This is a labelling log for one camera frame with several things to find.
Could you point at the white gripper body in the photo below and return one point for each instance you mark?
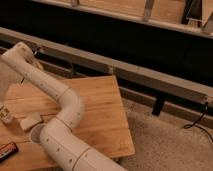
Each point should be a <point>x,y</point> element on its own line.
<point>5,115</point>

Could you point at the beige block gripper finger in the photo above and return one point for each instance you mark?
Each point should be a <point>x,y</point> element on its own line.
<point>30,121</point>

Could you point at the grey ceramic bowl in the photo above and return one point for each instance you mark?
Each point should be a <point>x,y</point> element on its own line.
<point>34,135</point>

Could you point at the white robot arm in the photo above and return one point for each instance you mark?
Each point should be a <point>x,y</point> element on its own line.
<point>56,137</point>

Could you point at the black red battery pack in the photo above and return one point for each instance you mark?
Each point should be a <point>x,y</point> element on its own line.
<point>8,150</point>

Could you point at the beige carpet mat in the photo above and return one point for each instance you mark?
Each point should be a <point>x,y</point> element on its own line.
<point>162,144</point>

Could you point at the black rail bracket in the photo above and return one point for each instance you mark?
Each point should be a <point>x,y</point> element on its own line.
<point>158,105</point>

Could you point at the grey metal frame rail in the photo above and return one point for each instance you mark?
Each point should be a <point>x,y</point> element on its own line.
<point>163,82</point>

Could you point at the upper wooden shelf frame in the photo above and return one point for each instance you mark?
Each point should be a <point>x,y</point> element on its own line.
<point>161,13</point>

